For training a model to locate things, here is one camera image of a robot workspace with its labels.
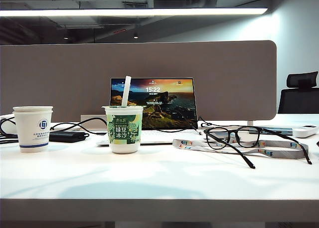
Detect black charger cable with plug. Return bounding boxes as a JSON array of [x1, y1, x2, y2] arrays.
[[143, 107, 214, 136]]

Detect beige fabric desk divider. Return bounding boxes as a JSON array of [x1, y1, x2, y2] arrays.
[[0, 40, 278, 123]]

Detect white laptop with landscape wallpaper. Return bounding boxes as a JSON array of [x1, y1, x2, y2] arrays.
[[96, 77, 207, 147]]

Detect white drinking straw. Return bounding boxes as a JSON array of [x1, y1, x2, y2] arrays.
[[121, 75, 132, 107]]

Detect green printed drink cup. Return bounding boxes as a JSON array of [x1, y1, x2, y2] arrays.
[[101, 105, 145, 155]]

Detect black power adapter brick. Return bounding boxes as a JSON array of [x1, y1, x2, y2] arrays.
[[49, 131, 90, 143]]

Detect long linear ceiling light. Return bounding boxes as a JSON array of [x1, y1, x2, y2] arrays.
[[0, 7, 269, 17]]

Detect black round eyeglasses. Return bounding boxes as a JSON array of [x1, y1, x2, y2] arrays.
[[203, 126, 313, 169]]

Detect blue grey usb hub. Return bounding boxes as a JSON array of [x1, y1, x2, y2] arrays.
[[248, 127, 294, 136]]

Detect plain white paper cup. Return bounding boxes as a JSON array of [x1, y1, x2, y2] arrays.
[[12, 106, 54, 114]]

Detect white paper cup blue logo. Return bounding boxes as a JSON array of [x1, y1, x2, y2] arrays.
[[13, 110, 53, 154]]

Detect black mesh office chair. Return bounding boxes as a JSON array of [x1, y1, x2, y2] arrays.
[[278, 71, 319, 115]]

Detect grey printed lanyard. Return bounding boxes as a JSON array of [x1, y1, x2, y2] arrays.
[[172, 139, 309, 161]]

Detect beige cable box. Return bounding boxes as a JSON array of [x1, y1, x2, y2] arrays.
[[80, 114, 107, 131]]

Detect black adapter cable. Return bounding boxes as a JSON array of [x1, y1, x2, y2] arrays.
[[49, 116, 109, 139]]

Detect black cable bundle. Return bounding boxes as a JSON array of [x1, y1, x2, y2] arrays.
[[0, 135, 20, 145]]

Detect black looped cable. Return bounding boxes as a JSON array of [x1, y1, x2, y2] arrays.
[[0, 117, 17, 136]]

